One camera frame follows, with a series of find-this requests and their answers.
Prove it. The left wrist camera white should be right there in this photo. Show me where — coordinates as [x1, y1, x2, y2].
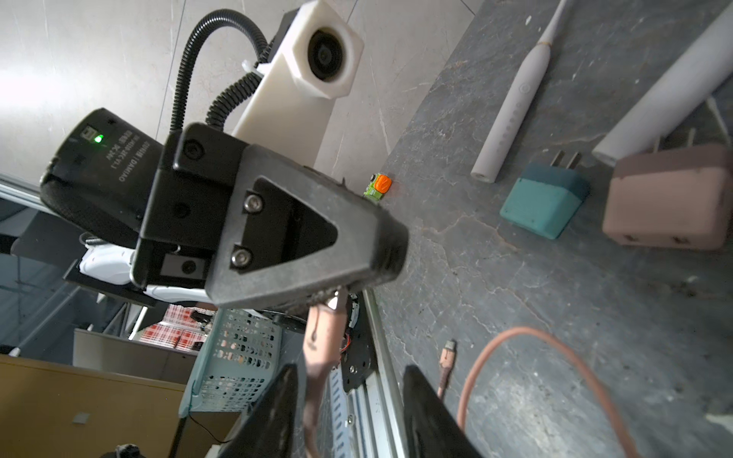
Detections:
[232, 1, 364, 167]

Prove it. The pink charger plug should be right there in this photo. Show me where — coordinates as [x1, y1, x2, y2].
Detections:
[602, 133, 732, 250]

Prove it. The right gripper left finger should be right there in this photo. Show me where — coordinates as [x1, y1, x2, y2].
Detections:
[218, 364, 299, 458]

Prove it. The pink charging cable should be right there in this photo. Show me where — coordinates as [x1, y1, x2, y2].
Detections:
[302, 288, 639, 458]

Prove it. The middle white electric toothbrush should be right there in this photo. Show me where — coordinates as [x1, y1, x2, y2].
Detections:
[592, 6, 732, 166]

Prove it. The white electric toothbrush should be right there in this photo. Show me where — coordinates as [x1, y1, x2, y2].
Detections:
[592, 6, 732, 166]
[471, 0, 567, 183]

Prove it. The left white electric toothbrush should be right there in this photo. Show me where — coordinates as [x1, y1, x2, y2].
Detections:
[471, 0, 567, 183]

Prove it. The green perforated plastic basket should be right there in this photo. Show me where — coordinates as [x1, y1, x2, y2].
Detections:
[179, 309, 282, 418]

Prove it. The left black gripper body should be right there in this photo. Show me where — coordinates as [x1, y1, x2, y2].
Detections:
[40, 108, 249, 288]

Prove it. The orange green small toy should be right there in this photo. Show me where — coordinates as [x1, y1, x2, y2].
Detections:
[363, 174, 392, 202]

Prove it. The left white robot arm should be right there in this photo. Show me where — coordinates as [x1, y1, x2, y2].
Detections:
[40, 108, 408, 312]

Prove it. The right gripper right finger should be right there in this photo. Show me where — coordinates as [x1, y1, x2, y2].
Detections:
[403, 366, 481, 458]

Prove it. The teal charger plug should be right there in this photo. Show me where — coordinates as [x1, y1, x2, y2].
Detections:
[499, 151, 591, 240]

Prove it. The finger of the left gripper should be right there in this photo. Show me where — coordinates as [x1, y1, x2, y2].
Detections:
[205, 145, 408, 310]

